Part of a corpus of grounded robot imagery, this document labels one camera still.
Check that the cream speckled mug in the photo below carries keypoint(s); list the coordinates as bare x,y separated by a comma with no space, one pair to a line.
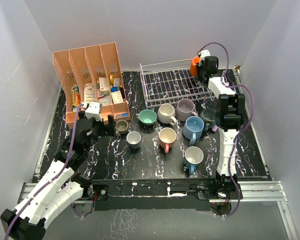
166,114

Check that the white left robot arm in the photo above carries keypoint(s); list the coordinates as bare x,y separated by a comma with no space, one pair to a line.
60,186

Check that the lavender wide mug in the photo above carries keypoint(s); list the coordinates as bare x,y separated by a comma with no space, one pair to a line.
185,108

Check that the dark grey-green mug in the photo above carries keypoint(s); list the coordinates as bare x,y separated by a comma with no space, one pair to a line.
209,118

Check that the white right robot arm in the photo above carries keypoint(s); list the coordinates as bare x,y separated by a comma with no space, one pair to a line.
229,118

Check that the peach plastic file organizer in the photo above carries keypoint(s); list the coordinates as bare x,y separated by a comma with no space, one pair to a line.
79,66

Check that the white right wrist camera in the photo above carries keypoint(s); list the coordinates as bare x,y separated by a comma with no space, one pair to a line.
204,53

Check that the blue round container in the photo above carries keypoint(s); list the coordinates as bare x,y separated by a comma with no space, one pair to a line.
114,89

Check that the yellow small box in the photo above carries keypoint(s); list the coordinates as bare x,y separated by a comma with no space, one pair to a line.
111,80

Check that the grey-blue printed mug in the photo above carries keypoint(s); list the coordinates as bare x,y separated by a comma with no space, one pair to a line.
133,139

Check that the teal green cup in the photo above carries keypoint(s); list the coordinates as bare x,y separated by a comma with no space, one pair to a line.
147,117

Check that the white wire dish rack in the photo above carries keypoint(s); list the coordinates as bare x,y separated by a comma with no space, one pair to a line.
169,82

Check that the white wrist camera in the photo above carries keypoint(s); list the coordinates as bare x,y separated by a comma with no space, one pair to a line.
93,110
204,53

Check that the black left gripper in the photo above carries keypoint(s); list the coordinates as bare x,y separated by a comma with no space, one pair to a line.
110,129

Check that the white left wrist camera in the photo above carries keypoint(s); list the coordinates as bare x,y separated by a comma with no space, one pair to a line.
93,110

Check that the white blister pack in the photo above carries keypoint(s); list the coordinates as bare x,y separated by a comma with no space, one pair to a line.
89,94

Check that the olive grey small cup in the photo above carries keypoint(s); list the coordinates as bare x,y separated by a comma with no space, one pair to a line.
121,127

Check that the orange medicine box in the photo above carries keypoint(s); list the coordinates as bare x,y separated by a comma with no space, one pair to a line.
76,99

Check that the white mug blue handle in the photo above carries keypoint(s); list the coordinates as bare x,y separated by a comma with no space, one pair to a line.
193,156

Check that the pink mug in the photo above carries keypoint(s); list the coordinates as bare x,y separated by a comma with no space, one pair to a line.
167,138

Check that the blue capped small bottle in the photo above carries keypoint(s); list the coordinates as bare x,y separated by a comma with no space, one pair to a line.
122,115

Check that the white red medicine box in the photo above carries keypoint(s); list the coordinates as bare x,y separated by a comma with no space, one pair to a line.
104,84

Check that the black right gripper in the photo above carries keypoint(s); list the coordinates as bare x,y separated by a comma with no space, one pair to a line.
198,69

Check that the orange mug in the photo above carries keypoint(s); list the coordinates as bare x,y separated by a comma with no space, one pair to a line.
193,66

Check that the light blue mug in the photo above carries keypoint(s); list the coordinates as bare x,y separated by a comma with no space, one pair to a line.
193,129

